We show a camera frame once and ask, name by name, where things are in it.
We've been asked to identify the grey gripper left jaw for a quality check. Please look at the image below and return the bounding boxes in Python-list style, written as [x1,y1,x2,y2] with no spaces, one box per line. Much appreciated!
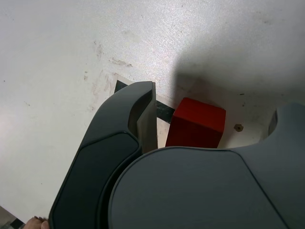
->
[48,81,157,229]

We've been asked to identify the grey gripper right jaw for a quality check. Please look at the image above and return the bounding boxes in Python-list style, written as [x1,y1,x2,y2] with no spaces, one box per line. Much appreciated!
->
[97,102,305,229]

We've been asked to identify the red cube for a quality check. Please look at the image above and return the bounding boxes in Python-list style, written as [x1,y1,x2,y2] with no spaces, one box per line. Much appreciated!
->
[165,97,226,150]

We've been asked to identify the black tape square outline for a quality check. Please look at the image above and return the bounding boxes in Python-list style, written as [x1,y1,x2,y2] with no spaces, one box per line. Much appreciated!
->
[114,80,176,122]

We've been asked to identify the person's hand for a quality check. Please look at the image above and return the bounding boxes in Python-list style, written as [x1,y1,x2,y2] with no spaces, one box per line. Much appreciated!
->
[25,216,50,229]

